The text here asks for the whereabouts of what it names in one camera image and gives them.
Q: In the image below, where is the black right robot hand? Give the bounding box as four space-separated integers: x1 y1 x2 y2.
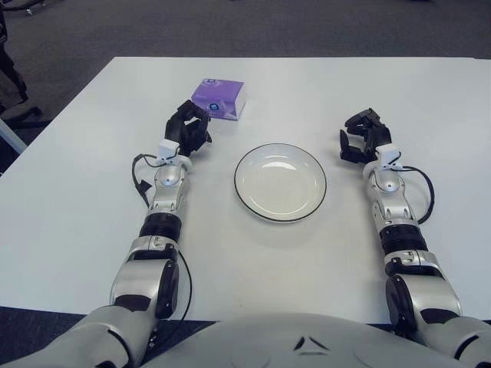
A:
338 108 393 164

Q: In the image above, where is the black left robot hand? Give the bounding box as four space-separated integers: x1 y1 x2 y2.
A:
163 99 214 157

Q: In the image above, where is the purple tissue paper pack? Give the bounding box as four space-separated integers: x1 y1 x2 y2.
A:
190 77 248 122

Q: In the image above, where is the white plate with black rim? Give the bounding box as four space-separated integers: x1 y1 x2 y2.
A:
233 143 328 223

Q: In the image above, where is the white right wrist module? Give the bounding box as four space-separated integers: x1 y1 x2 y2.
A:
374 144 403 172

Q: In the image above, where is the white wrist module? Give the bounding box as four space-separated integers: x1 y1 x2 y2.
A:
374 144 403 172
157 140 181 164

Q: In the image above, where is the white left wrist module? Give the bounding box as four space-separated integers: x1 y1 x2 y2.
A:
157 140 181 164

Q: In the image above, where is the black office chair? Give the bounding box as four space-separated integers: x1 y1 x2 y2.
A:
0 0 43 123

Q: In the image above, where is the grey robot torso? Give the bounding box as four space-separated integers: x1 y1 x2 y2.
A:
141 312 461 368

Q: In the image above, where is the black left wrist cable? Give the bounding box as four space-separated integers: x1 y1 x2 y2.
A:
131 153 166 208

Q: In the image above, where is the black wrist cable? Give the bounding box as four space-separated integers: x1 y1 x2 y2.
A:
131 153 166 208
390 160 437 224

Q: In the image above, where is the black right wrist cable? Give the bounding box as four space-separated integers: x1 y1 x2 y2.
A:
390 160 437 224

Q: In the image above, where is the thin black left elbow cable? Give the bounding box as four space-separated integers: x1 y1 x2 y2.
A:
176 248 193 321

